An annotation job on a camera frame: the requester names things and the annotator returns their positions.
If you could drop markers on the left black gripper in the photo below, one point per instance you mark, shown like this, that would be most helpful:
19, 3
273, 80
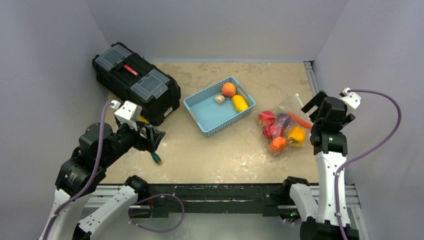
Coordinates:
153, 136

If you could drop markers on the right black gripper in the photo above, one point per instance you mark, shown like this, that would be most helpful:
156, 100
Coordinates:
322, 108

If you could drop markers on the red toy chili pepper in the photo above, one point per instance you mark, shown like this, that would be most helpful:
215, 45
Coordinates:
300, 121

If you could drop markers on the yellow toy bell pepper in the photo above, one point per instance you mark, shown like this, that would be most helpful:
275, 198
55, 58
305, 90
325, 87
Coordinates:
297, 136

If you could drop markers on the clear zip top bag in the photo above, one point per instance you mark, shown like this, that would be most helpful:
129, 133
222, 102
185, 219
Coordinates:
293, 104

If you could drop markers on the red toy bell pepper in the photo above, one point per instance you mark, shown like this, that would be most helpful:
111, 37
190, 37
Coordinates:
273, 131

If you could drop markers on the orange toy pumpkin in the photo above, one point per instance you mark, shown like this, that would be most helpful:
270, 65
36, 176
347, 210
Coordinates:
278, 145

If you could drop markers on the red toy apple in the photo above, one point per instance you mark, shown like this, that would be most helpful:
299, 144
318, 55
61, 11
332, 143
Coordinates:
266, 118

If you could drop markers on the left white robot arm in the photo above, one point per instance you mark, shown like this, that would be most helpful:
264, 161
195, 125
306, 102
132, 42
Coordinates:
99, 147

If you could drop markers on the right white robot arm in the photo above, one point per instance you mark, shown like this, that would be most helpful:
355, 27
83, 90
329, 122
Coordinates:
326, 218

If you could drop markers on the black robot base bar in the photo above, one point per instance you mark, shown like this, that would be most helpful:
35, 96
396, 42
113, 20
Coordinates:
158, 200

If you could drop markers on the light blue plastic basket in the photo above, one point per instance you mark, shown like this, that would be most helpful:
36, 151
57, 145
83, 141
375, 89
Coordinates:
211, 117

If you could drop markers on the black plastic toolbox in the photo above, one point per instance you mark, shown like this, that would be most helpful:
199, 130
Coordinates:
132, 78

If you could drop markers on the white toy garlic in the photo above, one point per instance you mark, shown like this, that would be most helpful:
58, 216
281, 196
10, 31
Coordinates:
219, 99

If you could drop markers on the peach toy fruit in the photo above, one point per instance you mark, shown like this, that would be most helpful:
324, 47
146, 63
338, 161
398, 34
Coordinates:
228, 89

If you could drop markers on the yellow toy lemon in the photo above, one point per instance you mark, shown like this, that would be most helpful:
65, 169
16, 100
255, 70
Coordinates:
239, 103

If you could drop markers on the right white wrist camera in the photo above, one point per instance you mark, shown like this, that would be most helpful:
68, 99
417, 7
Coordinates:
350, 98

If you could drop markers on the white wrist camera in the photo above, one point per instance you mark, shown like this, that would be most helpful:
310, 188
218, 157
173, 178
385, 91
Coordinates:
350, 98
126, 113

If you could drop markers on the green handled screwdriver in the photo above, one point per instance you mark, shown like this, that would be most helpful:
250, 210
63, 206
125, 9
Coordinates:
156, 158

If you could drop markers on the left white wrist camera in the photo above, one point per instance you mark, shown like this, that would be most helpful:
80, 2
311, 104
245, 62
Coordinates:
126, 113

